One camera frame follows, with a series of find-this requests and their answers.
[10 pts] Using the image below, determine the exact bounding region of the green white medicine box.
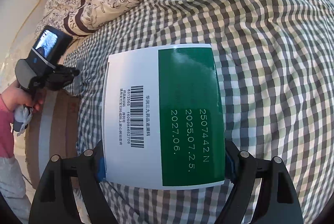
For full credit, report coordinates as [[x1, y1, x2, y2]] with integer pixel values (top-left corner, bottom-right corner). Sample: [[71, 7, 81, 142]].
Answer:
[[102, 44, 225, 190]]

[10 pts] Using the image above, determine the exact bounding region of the pink sleeve forearm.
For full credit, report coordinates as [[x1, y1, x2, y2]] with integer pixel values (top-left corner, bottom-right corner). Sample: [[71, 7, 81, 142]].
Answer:
[[0, 98, 14, 158]]

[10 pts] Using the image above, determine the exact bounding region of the person left hand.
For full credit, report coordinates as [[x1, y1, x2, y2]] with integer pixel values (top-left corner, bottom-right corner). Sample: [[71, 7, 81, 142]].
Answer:
[[1, 80, 45, 111]]

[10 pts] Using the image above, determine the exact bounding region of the green checkered cloth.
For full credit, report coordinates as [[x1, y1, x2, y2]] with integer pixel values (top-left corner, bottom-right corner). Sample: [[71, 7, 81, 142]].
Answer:
[[65, 0, 333, 223]]

